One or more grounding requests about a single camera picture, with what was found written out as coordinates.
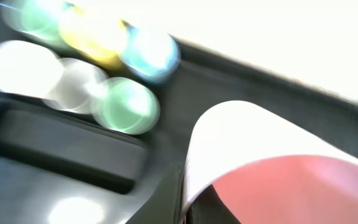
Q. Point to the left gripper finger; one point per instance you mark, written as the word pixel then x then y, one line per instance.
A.
pixel 211 208

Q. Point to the pink cup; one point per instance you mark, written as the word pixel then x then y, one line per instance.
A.
pixel 259 140

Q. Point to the black tray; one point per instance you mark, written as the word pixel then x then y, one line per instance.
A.
pixel 67 149

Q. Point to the blue cup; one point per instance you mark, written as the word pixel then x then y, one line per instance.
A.
pixel 151 53

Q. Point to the grey cup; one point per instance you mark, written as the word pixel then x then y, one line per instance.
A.
pixel 76 87

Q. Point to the white cup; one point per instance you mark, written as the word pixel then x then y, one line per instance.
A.
pixel 20 67

